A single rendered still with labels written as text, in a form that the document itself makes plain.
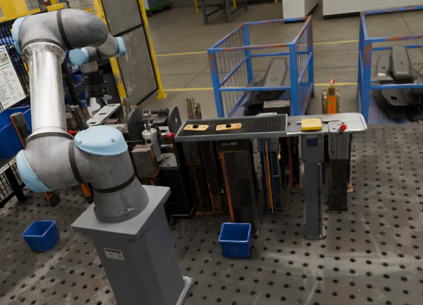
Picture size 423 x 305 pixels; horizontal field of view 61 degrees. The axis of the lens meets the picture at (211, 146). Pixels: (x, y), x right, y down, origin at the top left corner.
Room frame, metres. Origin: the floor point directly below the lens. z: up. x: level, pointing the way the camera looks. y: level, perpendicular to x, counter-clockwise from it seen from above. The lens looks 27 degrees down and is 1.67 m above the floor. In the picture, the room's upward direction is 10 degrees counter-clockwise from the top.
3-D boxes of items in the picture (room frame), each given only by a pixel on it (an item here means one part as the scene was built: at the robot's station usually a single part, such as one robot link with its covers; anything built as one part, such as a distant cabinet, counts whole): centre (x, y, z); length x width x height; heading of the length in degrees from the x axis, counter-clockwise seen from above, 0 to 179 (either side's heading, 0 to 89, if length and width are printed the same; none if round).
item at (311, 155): (1.02, -0.33, 0.92); 0.08 x 0.08 x 0.44; 74
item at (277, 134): (1.10, -0.08, 1.16); 0.37 x 0.14 x 0.02; 74
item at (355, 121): (1.49, 0.03, 1.00); 1.38 x 0.22 x 0.02; 74
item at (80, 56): (1.51, 0.44, 1.41); 0.11 x 0.11 x 0.08; 5
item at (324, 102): (1.50, -0.57, 0.88); 0.15 x 0.11 x 0.36; 164
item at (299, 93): (3.67, -0.73, 0.47); 1.20 x 0.80 x 0.95; 155
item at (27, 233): (1.24, 0.78, 0.74); 0.11 x 0.10 x 0.09; 74
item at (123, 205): (0.84, 0.28, 1.15); 0.15 x 0.15 x 0.10
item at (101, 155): (0.84, 0.28, 1.27); 0.13 x 0.12 x 0.14; 95
